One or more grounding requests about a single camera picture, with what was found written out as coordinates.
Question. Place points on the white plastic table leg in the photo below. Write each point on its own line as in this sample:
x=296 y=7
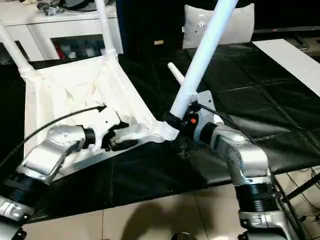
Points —
x=106 y=30
x=200 y=62
x=12 y=47
x=176 y=73

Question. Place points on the white plastic table top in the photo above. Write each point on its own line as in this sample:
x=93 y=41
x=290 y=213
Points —
x=62 y=82

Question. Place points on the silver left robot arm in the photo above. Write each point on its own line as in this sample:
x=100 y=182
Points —
x=50 y=150

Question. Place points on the black work mat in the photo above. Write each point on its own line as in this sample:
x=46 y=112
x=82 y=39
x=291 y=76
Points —
x=262 y=87

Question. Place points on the black box with yellow label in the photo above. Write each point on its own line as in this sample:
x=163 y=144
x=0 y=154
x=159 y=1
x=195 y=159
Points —
x=150 y=20

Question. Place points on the grey cushion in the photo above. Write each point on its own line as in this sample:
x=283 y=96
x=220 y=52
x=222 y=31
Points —
x=240 y=30

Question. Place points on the white cabinet with glass doors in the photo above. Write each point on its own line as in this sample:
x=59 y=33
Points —
x=75 y=27

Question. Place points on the white flat board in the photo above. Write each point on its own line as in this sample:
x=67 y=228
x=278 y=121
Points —
x=287 y=60

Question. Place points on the grey rounded device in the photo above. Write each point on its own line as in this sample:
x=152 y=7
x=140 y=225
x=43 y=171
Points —
x=80 y=5

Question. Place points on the black tripod leg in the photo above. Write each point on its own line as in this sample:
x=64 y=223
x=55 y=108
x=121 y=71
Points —
x=305 y=185

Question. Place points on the dark tangled small object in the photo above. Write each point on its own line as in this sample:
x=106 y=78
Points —
x=48 y=8

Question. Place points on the pale small toy figure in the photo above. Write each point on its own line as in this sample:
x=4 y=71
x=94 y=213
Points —
x=31 y=2

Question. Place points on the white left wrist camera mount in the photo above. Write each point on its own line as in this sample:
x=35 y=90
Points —
x=107 y=117

